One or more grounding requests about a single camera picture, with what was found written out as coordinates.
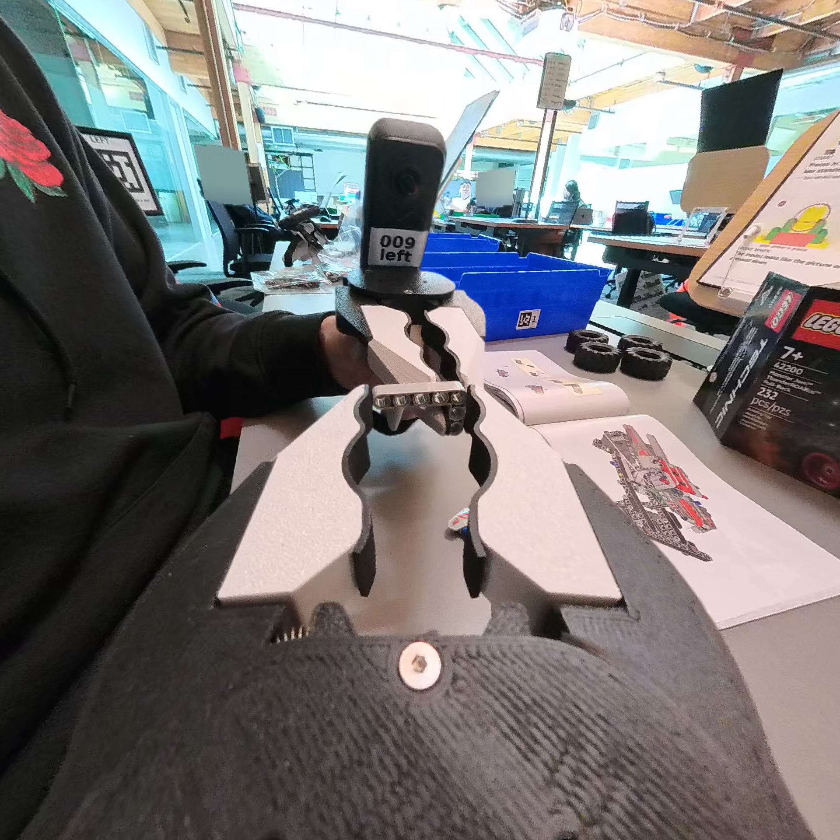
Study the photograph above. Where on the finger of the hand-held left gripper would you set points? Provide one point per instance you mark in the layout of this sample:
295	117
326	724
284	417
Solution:
467	348
390	354

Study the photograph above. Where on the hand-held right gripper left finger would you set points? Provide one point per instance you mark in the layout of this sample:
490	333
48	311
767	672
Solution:
295	518

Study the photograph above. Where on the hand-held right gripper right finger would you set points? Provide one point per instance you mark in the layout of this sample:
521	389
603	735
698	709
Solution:
544	525

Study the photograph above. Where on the grey angled brick beam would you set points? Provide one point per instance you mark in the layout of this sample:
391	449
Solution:
413	397

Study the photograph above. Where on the small grey red-striped brick assembly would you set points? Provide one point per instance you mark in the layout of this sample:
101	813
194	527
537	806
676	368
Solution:
458	520

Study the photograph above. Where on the person's left forearm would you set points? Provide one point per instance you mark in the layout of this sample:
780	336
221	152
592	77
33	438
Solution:
249	361

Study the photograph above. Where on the grey desk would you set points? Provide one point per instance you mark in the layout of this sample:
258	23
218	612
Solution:
787	689

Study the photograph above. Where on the person's left hand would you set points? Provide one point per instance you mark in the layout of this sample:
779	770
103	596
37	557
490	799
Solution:
344	358

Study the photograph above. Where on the blue plastic storage bin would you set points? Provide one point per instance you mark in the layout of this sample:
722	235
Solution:
459	246
544	295

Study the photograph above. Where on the black toy tire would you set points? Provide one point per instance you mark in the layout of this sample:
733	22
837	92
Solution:
587	339
640	342
646	363
597	358

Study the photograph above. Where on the clear bag of parts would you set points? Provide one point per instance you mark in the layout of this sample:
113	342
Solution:
289	280

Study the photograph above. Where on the white instruction booklet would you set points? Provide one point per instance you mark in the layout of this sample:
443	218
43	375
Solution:
709	544

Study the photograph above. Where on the black office chair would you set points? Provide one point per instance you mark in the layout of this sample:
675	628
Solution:
236	243

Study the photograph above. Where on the white sign on pole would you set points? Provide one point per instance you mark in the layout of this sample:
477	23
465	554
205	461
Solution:
553	82

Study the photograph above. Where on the person in black hoodie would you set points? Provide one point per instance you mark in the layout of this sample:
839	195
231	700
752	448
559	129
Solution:
85	394

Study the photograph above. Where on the black toy truck box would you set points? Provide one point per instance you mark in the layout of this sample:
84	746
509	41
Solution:
774	387

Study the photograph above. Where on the black framed marker sign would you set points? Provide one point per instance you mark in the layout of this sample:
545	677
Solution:
124	170

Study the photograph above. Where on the black board on stand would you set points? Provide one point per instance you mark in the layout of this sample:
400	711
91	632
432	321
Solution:
738	111

